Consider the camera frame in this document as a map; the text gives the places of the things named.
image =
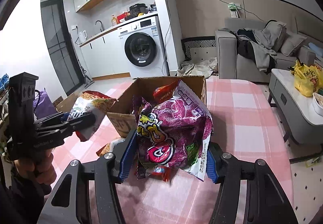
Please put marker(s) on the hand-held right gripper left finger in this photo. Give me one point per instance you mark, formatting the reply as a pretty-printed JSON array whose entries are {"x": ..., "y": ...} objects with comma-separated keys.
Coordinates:
[{"x": 127, "y": 156}]

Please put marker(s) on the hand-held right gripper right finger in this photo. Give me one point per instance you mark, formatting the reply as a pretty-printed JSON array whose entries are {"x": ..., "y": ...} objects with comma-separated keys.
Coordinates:
[{"x": 210, "y": 163}]

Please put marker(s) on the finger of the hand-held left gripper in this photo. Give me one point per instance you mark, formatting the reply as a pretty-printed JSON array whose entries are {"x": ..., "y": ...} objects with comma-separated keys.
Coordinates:
[
  {"x": 63, "y": 116},
  {"x": 80, "y": 121}
]

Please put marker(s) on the orange noodle snack packet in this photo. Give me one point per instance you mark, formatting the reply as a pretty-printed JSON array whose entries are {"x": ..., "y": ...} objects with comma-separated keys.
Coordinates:
[{"x": 88, "y": 105}]

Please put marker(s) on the brown cardboard box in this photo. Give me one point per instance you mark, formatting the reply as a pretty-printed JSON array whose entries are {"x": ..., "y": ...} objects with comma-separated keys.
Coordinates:
[{"x": 121, "y": 123}]

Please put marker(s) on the purple snack bag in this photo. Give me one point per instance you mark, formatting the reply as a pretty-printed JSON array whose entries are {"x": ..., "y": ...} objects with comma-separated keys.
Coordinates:
[{"x": 174, "y": 128}]

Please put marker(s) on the person's left hand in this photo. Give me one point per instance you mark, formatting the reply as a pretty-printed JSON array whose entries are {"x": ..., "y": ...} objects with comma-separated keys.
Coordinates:
[{"x": 43, "y": 168}]

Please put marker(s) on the small cardboard floor box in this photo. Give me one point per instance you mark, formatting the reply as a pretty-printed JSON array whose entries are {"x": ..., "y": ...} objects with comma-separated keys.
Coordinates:
[{"x": 65, "y": 105}]

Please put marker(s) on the purple plastic bag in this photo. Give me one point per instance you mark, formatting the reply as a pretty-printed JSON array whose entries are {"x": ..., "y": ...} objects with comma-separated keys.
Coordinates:
[{"x": 45, "y": 105}]

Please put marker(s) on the blue cloth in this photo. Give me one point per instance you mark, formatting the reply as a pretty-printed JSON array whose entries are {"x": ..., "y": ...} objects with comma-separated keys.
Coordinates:
[{"x": 3, "y": 82}]

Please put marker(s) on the dark red snack packet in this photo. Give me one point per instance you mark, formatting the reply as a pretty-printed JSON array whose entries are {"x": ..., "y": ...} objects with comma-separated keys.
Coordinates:
[{"x": 160, "y": 172}]

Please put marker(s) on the stick vacuum cleaner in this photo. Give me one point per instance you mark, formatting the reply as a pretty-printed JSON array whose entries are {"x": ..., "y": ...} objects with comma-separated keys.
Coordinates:
[{"x": 87, "y": 80}]

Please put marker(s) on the dark purple snack packet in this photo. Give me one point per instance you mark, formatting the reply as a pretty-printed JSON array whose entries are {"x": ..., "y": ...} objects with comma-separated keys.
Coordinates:
[{"x": 137, "y": 106}]

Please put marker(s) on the pink checkered tablecloth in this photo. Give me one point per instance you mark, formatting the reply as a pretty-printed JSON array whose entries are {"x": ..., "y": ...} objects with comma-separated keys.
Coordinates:
[{"x": 239, "y": 118}]

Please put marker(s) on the white kitchen base cabinet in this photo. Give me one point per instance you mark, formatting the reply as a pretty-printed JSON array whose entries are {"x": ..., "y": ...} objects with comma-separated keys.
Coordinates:
[{"x": 106, "y": 57}]

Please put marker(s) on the black glass door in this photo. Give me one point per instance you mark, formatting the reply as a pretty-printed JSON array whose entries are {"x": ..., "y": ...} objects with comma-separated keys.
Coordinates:
[{"x": 58, "y": 42}]

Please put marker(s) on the white electric kettle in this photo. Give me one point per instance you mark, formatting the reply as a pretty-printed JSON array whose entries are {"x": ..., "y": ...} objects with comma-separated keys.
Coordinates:
[{"x": 82, "y": 36}]

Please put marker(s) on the white washing machine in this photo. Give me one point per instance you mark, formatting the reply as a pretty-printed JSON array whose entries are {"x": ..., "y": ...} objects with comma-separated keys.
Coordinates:
[{"x": 141, "y": 48}]

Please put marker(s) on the white floor cloth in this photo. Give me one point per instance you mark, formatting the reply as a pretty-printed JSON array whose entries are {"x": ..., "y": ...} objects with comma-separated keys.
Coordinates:
[{"x": 199, "y": 67}]

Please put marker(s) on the black kitchen faucet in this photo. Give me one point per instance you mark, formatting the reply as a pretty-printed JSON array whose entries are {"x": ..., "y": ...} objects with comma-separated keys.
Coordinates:
[{"x": 102, "y": 26}]

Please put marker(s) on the grey coffee table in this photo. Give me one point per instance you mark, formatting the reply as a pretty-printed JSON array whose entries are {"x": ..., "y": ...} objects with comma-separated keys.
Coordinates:
[{"x": 287, "y": 103}]

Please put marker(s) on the grey sofa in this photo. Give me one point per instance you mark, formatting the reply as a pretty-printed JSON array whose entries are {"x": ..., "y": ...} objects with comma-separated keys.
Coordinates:
[{"x": 227, "y": 60}]

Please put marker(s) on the yellow bottle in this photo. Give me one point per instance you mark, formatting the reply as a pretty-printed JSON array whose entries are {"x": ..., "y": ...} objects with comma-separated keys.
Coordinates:
[{"x": 113, "y": 21}]

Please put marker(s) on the red box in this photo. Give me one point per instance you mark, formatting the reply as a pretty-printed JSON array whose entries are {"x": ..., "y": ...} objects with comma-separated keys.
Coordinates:
[{"x": 123, "y": 17}]

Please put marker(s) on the black clothes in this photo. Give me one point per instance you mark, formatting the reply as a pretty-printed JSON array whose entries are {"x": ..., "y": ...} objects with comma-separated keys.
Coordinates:
[{"x": 244, "y": 48}]

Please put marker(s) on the white bowl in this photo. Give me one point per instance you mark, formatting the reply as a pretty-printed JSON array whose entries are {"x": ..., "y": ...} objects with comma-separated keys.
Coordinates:
[{"x": 318, "y": 108}]

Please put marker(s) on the yellow plastic bag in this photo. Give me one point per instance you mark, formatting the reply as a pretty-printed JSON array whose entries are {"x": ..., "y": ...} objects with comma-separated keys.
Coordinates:
[{"x": 305, "y": 82}]

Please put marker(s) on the grey clothes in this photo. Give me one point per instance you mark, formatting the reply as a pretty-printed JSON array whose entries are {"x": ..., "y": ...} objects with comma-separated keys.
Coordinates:
[{"x": 262, "y": 50}]

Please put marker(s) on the black pressure cooker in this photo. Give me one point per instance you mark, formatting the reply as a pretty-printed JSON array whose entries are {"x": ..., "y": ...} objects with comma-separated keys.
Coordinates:
[{"x": 138, "y": 10}]

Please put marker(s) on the grey pillow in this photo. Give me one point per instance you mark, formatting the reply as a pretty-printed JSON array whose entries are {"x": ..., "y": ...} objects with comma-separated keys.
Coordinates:
[{"x": 292, "y": 43}]

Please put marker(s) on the blue cushion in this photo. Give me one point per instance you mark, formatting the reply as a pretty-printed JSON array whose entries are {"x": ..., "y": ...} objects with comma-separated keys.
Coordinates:
[{"x": 315, "y": 50}]

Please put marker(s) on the wall socket with plugs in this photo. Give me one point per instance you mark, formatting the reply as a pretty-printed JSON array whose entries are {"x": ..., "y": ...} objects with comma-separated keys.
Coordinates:
[{"x": 234, "y": 13}]

